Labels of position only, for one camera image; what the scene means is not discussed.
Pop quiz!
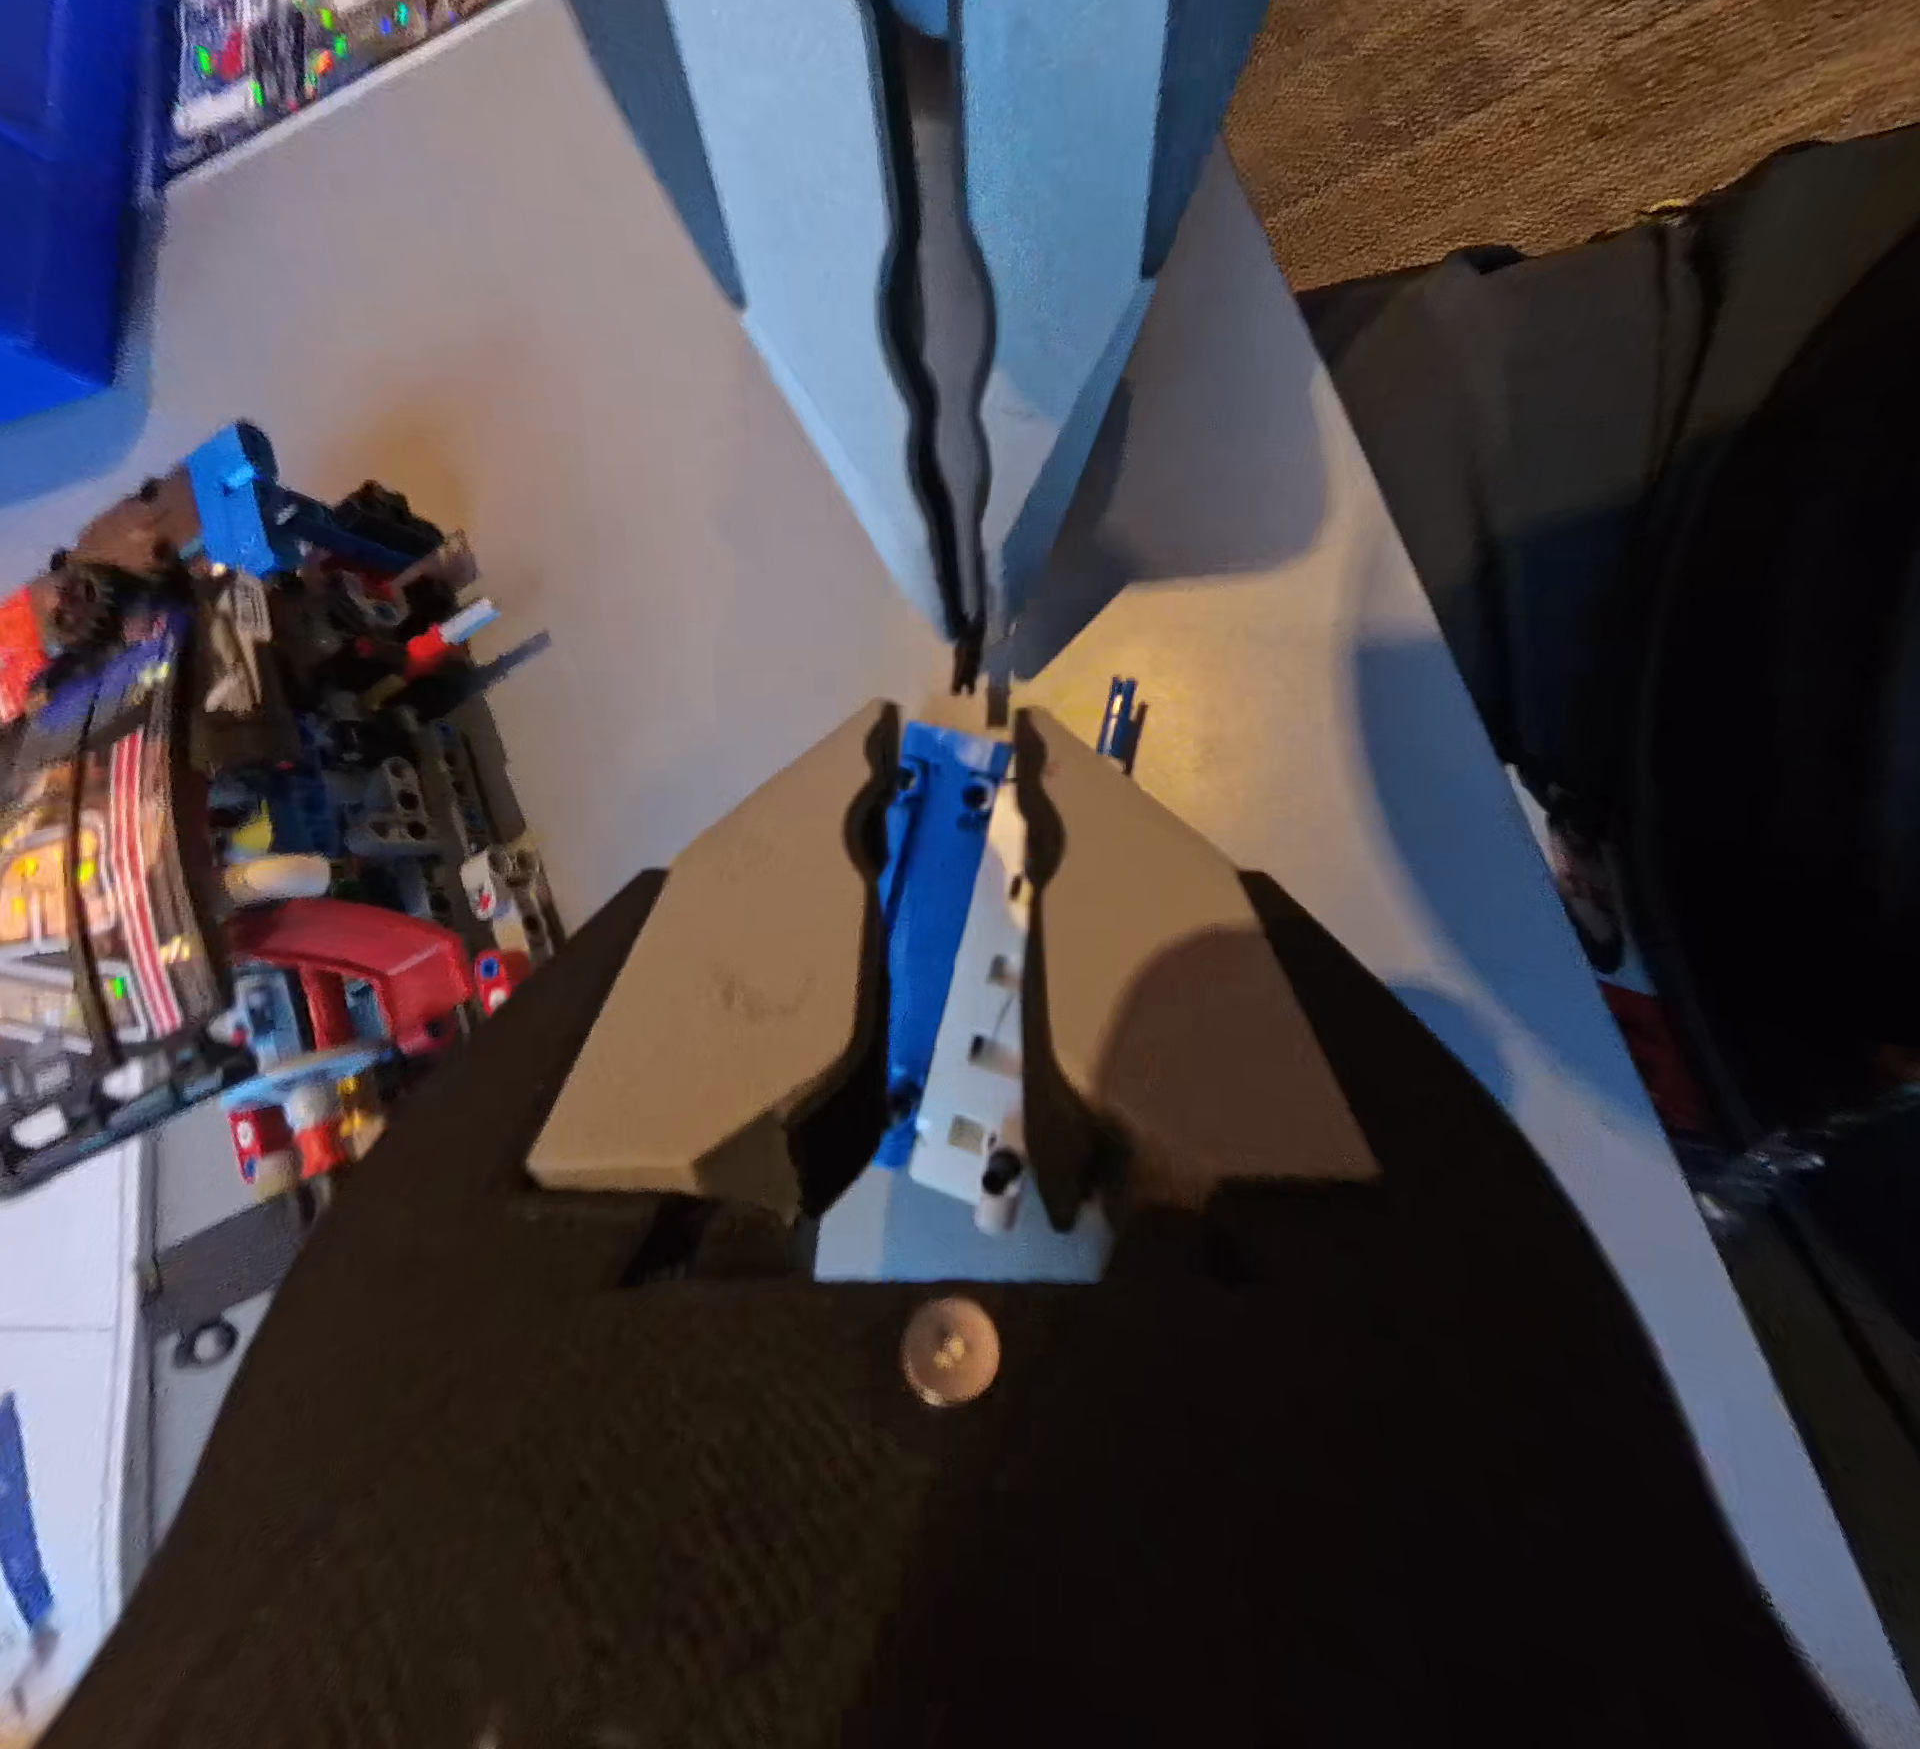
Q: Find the white brick panel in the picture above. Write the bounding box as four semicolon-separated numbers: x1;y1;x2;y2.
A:
913;790;1039;1235

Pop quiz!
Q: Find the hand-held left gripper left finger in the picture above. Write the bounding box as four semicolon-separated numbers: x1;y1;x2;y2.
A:
525;698;902;1220

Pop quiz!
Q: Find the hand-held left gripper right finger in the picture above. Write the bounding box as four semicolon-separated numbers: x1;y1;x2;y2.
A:
1011;706;1382;1232

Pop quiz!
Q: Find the grey desk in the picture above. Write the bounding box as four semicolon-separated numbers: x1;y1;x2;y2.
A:
0;0;1920;1749

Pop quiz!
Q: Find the blue storage bin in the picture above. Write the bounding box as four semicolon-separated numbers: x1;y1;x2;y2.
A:
0;0;168;423

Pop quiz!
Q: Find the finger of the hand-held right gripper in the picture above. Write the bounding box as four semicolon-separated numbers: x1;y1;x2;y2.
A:
957;0;1190;648
648;0;970;641

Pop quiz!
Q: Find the black brick race car model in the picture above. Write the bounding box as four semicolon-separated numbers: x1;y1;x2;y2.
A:
0;420;566;1199

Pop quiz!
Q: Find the person's grey trouser leg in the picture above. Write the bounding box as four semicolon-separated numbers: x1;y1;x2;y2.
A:
1298;121;1920;792

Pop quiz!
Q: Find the blue brick panel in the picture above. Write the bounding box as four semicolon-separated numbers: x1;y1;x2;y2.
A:
876;722;1014;1168

